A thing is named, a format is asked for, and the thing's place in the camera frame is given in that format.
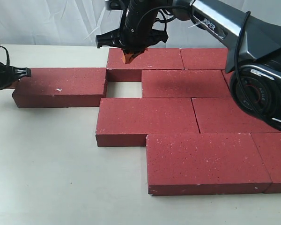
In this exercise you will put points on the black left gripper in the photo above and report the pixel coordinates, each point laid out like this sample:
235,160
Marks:
10,76

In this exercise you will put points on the white backdrop curtain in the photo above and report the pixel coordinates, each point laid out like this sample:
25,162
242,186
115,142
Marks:
77,22

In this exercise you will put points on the lone red brick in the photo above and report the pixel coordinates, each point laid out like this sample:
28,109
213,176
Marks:
183,84

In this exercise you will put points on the large red brick front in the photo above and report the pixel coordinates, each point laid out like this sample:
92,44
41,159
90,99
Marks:
126,122

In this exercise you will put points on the front left base brick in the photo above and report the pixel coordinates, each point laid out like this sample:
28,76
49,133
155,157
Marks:
205,164

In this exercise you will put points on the back left base brick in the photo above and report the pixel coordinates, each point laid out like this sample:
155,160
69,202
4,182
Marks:
152,59

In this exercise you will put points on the right middle red brick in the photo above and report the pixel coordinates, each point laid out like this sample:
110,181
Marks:
227,77

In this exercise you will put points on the front right base brick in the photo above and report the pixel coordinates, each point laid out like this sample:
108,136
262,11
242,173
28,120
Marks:
269,147

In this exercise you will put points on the back right base brick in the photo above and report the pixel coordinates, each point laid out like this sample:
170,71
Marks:
204,58

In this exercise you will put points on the red brick back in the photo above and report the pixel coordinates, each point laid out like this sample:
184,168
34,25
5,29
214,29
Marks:
61,88

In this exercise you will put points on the base brick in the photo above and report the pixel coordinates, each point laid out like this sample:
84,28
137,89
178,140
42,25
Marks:
152,59
204,58
269,147
205,164

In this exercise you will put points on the middle red brick under tilted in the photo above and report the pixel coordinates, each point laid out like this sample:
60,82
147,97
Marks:
221,115

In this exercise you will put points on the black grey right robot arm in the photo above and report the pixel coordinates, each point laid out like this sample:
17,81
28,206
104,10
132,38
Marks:
254,46

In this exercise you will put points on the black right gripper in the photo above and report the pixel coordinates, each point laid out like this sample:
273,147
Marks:
134,35

